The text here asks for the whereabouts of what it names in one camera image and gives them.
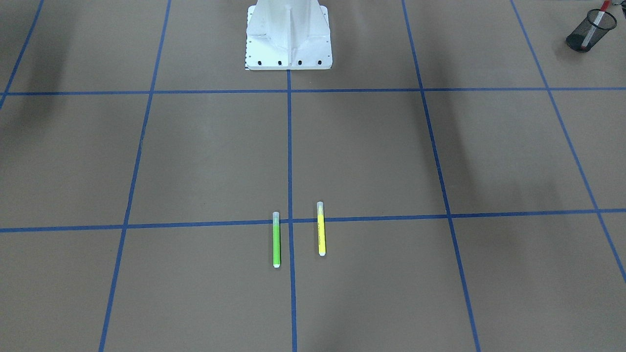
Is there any red and white marker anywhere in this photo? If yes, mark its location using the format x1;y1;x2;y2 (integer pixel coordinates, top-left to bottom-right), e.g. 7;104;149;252
581;0;612;51

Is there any yellow highlighter marker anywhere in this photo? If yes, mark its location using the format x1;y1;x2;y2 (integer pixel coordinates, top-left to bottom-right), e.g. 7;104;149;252
316;201;327;257

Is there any green highlighter marker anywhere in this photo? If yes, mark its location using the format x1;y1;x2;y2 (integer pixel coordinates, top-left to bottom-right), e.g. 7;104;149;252
272;211;281;269

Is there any black mesh pen cup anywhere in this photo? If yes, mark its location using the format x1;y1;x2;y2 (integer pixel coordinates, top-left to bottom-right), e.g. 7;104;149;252
565;9;617;53

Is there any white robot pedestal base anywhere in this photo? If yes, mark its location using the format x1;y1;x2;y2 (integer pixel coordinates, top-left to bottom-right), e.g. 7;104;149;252
245;0;333;71

